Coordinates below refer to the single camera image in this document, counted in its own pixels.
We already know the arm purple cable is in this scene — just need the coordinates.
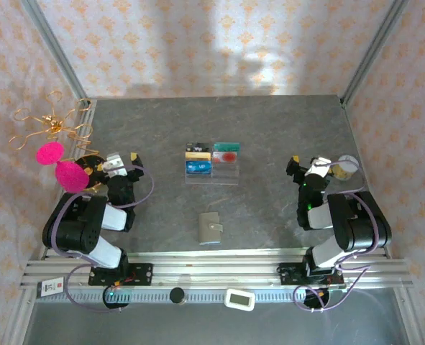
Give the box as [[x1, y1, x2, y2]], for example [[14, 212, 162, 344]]
[[52, 163, 155, 313], [293, 161, 380, 313]]

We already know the white card with red circle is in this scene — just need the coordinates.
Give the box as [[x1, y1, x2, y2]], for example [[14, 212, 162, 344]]
[[212, 151, 239, 165]]

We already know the grey aluminium frame post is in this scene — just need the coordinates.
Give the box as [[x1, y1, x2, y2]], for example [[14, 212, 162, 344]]
[[339, 0, 410, 108], [20, 0, 91, 104]]

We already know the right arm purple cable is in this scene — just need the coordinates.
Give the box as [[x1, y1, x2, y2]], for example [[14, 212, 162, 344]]
[[293, 161, 380, 313]]

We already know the clear acrylic card stand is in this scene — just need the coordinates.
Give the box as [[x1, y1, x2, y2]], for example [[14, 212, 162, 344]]
[[184, 142, 242, 186]]

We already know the blue VIP card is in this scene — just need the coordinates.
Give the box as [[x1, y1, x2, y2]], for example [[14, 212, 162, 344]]
[[185, 160, 213, 176]]

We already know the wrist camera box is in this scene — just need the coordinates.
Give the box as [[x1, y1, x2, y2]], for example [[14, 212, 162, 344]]
[[102, 152, 129, 178], [304, 155, 332, 178]]

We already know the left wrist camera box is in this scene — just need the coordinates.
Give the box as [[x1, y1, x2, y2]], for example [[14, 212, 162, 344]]
[[102, 152, 129, 178]]

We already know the grey card holder wallet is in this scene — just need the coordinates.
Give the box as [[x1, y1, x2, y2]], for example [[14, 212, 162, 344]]
[[198, 211, 224, 246]]

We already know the white digital timer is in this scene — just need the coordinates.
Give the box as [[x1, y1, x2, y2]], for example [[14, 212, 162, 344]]
[[224, 288, 255, 312]]

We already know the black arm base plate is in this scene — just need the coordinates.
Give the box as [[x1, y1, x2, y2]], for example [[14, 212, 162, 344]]
[[88, 263, 154, 288], [278, 262, 344, 287]]

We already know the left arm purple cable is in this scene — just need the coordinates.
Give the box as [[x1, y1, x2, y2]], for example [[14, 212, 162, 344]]
[[52, 163, 155, 313]]

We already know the yellow white tape roll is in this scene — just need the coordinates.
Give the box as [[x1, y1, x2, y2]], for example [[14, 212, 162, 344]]
[[332, 155, 360, 180]]

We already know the green card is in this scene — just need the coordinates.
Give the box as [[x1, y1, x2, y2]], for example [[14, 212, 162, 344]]
[[213, 142, 241, 153]]

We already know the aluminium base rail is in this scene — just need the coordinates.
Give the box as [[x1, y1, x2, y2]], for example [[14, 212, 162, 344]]
[[19, 247, 414, 292]]

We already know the black round knob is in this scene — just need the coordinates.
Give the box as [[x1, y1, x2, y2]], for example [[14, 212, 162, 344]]
[[169, 287, 186, 305]]

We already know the black round cable port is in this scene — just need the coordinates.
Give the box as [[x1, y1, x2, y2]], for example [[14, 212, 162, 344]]
[[303, 289, 332, 312], [102, 286, 130, 311]]

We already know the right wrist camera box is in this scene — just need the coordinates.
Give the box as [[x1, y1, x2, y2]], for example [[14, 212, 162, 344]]
[[304, 155, 332, 178]]

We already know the white label tag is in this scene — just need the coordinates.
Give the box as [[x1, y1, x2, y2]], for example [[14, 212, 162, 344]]
[[36, 279, 65, 298]]

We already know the small pink puff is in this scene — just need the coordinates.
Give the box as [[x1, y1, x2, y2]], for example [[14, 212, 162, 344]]
[[35, 142, 64, 166]]

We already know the grey slotted cable duct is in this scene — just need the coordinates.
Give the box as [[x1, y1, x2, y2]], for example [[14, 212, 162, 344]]
[[35, 289, 346, 305]]

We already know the large pink puff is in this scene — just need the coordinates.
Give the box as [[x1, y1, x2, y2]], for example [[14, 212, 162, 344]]
[[55, 160, 90, 193]]

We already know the gold wire ornament stand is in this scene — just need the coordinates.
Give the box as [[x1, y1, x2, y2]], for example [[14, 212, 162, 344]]
[[7, 90, 111, 194]]

